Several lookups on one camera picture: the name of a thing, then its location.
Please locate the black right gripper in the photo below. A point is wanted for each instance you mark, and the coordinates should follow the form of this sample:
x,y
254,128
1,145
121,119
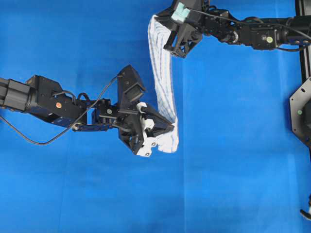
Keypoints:
x,y
183,37

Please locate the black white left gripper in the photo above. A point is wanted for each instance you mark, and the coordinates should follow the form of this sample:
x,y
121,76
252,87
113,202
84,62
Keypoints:
x,y
139,128

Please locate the white blue striped towel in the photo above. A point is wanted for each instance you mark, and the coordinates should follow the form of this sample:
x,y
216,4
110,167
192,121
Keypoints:
x,y
161,61

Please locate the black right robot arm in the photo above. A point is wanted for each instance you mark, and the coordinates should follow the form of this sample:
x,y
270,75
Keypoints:
x,y
259,33

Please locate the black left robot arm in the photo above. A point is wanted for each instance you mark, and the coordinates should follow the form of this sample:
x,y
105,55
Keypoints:
x,y
46,100

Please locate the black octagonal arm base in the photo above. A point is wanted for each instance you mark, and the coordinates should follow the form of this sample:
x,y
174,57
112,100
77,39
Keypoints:
x,y
300,108

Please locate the teal tape on gripper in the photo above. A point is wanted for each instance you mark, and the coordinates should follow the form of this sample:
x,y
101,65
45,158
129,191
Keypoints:
x,y
180,13

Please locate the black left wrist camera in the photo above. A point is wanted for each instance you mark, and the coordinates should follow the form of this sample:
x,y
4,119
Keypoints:
x,y
130,88

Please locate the black aluminium frame rail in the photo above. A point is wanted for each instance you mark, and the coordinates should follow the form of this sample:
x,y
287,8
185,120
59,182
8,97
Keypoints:
x,y
303,8

